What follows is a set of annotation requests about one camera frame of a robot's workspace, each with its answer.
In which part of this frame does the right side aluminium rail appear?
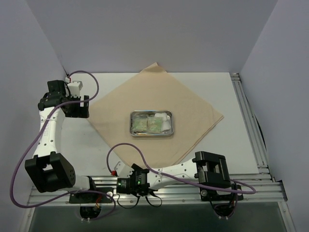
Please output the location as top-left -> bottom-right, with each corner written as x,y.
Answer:
231,73 -> 274,181

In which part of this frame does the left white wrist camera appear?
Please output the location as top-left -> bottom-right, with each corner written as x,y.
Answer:
68,81 -> 83,98

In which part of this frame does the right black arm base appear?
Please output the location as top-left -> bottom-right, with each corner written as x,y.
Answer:
199,183 -> 242,202

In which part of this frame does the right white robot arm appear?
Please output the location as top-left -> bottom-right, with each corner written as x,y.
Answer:
116,151 -> 232,200

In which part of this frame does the black loop cable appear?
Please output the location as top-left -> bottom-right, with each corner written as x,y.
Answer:
116,190 -> 163,209

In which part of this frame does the beige cloth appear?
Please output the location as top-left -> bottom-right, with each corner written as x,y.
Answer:
89,64 -> 223,168

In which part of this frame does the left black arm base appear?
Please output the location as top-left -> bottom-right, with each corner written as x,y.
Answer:
69,187 -> 113,204

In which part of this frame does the green gauze packet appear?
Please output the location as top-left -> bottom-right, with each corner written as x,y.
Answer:
147,116 -> 163,134
131,116 -> 147,133

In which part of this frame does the aluminium rail frame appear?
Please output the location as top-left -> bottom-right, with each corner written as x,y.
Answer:
20,174 -> 288,232

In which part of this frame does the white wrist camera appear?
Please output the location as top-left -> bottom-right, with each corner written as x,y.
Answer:
68,81 -> 83,98
114,161 -> 133,178

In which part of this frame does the white gauze pad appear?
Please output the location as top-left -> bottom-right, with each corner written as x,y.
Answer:
161,121 -> 171,133
154,113 -> 170,121

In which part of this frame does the stainless steel tray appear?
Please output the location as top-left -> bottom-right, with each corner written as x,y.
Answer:
129,110 -> 174,137

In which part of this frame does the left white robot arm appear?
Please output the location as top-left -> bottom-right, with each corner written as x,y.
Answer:
25,80 -> 98,203

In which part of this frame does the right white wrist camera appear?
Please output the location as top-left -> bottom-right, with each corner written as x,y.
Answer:
114,161 -> 133,178

